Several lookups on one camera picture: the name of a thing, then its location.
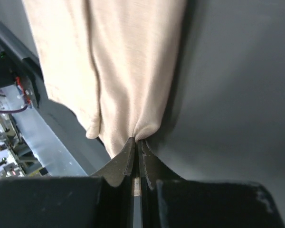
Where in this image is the aluminium front rail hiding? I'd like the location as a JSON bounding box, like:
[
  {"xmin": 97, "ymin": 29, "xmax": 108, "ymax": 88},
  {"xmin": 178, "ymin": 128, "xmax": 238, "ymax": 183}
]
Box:
[{"xmin": 13, "ymin": 85, "xmax": 95, "ymax": 176}]

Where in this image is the beige t shirt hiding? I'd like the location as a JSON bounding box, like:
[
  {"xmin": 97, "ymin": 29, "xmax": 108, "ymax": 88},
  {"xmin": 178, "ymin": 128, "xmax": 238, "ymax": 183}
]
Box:
[{"xmin": 23, "ymin": 0, "xmax": 187, "ymax": 157}]

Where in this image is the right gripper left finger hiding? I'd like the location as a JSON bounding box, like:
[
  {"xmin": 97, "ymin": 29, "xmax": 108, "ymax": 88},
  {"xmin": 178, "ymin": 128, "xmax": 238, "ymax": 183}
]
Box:
[{"xmin": 0, "ymin": 138, "xmax": 136, "ymax": 228}]

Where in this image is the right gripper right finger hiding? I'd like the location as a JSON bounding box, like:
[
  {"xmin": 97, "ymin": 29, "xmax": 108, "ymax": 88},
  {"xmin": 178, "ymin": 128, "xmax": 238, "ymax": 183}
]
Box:
[{"xmin": 137, "ymin": 141, "xmax": 285, "ymax": 228}]

